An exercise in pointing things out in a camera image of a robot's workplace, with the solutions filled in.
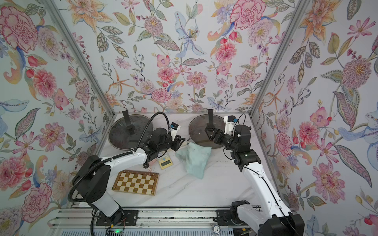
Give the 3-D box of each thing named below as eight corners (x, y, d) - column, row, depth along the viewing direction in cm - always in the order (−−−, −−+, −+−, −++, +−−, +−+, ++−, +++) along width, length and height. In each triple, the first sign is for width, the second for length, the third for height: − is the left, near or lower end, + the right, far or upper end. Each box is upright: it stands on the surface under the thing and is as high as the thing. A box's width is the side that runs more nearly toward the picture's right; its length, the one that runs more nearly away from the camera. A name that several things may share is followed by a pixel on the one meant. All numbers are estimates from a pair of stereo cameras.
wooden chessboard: (113, 190, 84) (111, 189, 82) (121, 170, 92) (120, 168, 90) (155, 195, 82) (154, 194, 80) (160, 174, 90) (159, 172, 88)
